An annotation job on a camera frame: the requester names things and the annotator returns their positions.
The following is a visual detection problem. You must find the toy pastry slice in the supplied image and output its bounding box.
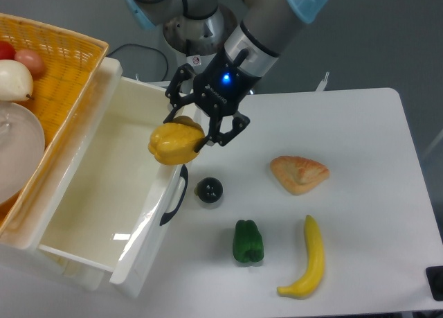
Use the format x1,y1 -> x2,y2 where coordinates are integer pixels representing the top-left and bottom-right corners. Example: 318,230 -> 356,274
270,156 -> 330,195

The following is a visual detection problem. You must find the white pear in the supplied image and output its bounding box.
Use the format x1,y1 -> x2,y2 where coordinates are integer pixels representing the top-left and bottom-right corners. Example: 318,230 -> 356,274
1,60 -> 34,102

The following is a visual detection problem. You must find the white open drawer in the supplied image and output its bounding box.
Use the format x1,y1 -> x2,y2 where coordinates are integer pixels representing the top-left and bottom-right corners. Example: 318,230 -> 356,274
40,78 -> 182,297

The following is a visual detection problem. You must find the white plate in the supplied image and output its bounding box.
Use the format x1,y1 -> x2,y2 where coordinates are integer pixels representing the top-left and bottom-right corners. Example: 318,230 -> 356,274
1,101 -> 45,203

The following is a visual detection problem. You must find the white drawer cabinet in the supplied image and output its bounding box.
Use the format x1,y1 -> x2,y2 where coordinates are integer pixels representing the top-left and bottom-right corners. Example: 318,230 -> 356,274
1,58 -> 123,290

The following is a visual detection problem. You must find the black drawer handle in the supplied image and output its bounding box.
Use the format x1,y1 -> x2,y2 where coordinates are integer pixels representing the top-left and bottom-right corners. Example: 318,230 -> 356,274
159,165 -> 189,226

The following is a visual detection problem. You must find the yellow woven basket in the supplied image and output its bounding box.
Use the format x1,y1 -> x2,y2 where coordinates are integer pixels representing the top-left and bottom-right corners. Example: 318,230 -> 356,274
1,13 -> 109,231

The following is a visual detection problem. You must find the green bell pepper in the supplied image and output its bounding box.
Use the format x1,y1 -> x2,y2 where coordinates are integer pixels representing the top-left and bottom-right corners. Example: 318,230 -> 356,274
232,220 -> 264,263

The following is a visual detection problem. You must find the black object at edge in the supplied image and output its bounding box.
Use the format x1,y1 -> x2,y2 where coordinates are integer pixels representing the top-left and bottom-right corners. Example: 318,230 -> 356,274
426,265 -> 443,301

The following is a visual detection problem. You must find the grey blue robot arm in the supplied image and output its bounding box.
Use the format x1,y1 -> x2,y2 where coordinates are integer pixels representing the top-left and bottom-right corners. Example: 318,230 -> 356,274
125,0 -> 329,151

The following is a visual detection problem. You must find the yellow banana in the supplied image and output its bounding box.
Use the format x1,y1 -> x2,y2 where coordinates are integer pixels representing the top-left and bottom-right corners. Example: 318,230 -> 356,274
277,215 -> 325,299

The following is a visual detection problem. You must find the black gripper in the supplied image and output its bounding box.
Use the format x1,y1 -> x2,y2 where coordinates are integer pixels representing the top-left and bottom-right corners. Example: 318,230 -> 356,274
163,49 -> 260,153

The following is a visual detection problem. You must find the metal table bracket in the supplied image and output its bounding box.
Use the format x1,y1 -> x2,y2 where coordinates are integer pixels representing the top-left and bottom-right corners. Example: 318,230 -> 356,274
316,71 -> 329,91

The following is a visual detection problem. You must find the yellow bell pepper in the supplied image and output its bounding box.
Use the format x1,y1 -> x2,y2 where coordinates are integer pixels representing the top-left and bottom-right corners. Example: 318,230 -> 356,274
148,116 -> 205,166

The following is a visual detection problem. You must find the black cable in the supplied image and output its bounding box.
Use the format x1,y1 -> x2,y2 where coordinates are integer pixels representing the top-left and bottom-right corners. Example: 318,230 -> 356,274
107,43 -> 169,82

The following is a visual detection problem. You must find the red tomato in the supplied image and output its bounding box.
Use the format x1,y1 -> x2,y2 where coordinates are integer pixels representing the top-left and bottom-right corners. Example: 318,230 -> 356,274
0,40 -> 16,60

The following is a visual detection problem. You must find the pink peach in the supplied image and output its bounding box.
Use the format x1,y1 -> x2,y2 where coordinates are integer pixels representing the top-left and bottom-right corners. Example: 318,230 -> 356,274
15,49 -> 46,77

